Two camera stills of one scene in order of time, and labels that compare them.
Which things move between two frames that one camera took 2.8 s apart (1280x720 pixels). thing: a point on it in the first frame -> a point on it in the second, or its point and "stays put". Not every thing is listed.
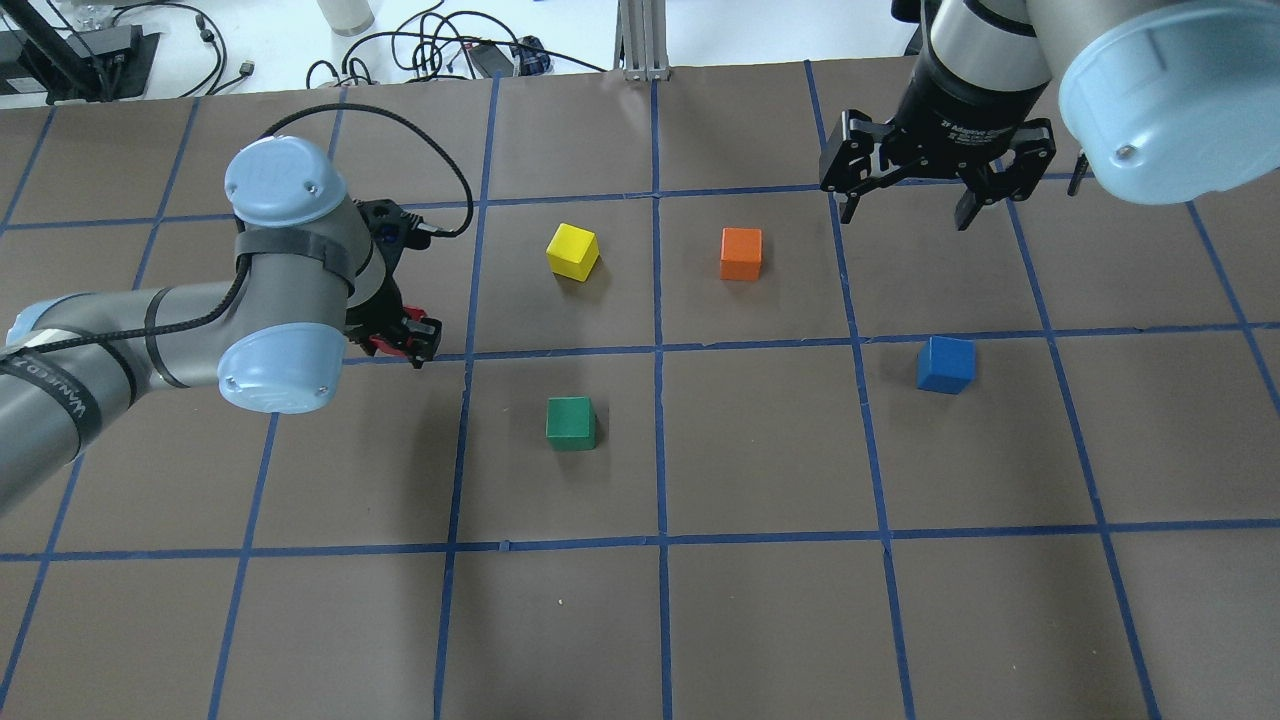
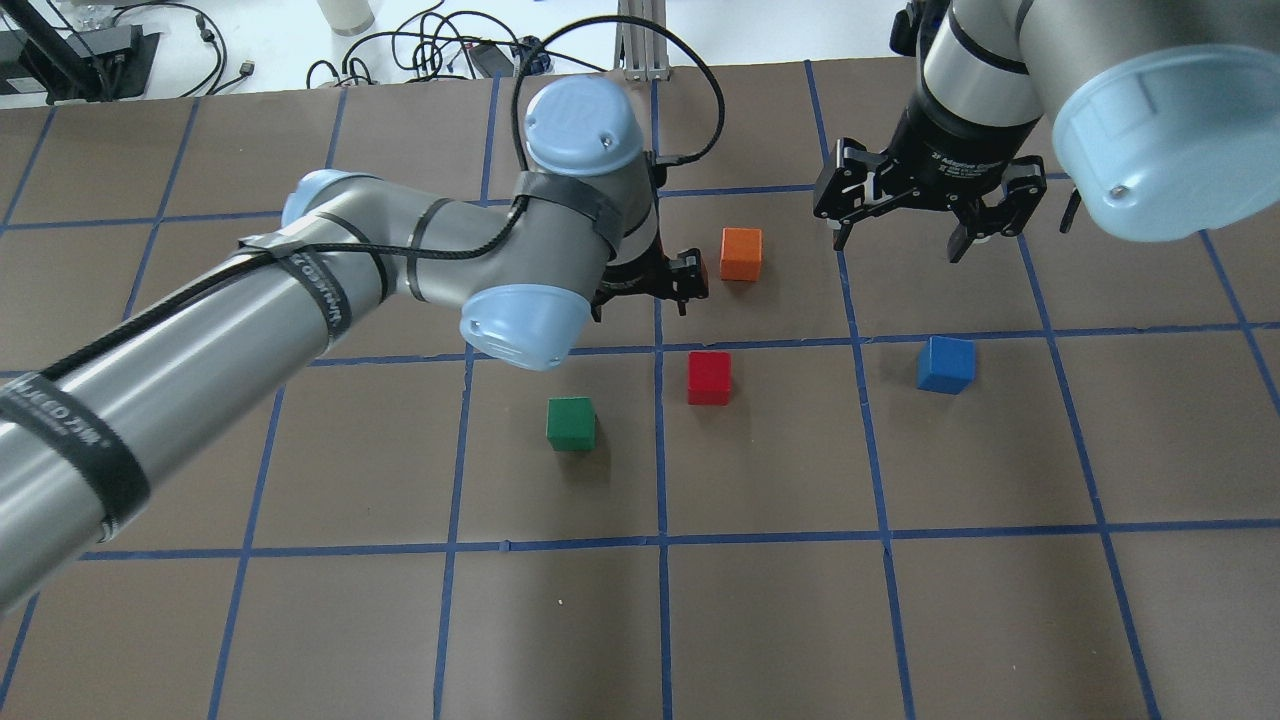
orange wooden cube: x=741 y=257 stays put
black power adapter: x=492 y=60 stays put
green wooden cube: x=571 y=423 stays put
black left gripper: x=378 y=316 -> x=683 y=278
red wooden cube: x=385 y=347 -> x=709 y=378
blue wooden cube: x=946 y=365 stays put
